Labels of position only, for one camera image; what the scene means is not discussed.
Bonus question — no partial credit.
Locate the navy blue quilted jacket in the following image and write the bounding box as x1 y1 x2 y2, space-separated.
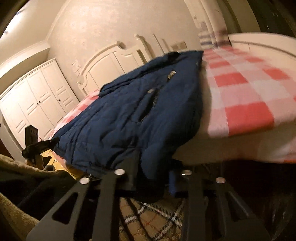
53 51 203 202

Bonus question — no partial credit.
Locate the beige fleece sleeve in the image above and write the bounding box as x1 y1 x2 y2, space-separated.
1 155 76 240

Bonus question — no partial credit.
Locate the white wardrobe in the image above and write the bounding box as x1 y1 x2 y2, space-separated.
1 58 79 149

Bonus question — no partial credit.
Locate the plaid pants leg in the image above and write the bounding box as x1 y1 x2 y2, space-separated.
119 197 185 240

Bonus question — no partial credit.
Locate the red white checkered bed cover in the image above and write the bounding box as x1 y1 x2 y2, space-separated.
54 47 295 164

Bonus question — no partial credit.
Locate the white wooden headboard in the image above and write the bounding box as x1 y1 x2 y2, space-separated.
77 34 152 96

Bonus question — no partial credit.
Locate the white window sill bench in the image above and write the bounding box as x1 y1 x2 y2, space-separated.
228 32 295 57

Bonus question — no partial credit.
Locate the nautical print curtain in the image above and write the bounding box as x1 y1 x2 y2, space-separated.
185 0 230 50

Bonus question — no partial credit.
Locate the gold wall socket plate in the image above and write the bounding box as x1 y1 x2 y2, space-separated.
171 41 187 52

